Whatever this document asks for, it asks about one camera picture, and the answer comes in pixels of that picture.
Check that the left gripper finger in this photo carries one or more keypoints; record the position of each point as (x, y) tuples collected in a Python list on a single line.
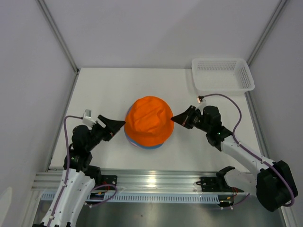
[(113, 130), (112, 125)]

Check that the aluminium corner post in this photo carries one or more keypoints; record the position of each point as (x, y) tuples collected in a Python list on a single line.
[(273, 20), (57, 34)]

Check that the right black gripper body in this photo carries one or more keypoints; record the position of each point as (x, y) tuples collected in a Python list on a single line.
[(196, 120)]

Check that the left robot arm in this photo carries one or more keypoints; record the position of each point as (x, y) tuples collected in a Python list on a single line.
[(79, 177)]

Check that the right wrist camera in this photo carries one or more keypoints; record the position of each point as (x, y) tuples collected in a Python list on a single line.
[(201, 103)]

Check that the right aluminium corner post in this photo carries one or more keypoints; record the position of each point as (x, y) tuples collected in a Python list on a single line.
[(273, 20)]

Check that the aluminium mounting rail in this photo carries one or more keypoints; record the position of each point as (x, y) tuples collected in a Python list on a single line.
[(133, 181)]

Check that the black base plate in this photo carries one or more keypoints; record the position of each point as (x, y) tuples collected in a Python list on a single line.
[(215, 184), (107, 182)]

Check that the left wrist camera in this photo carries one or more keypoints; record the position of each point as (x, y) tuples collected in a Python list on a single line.
[(87, 118)]

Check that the orange bucket hat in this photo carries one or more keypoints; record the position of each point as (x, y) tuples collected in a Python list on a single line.
[(150, 121)]

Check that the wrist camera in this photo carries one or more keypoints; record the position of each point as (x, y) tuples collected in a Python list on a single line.
[(87, 118), (201, 103)]

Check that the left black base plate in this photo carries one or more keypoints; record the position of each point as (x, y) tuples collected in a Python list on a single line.
[(107, 182)]

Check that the white plastic basket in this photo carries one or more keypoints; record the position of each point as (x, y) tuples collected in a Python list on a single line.
[(227, 76)]

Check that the left aluminium corner post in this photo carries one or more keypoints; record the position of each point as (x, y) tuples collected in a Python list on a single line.
[(57, 34)]

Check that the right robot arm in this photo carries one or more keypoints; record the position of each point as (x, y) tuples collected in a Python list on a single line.
[(271, 182)]

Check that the blue bucket hat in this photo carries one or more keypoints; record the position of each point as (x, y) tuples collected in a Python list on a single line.
[(149, 147)]

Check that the white slotted cable duct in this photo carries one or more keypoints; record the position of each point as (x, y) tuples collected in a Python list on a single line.
[(154, 198)]

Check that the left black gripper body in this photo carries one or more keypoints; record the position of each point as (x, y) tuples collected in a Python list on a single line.
[(100, 133)]

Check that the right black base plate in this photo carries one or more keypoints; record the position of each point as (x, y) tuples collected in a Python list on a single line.
[(215, 184)]

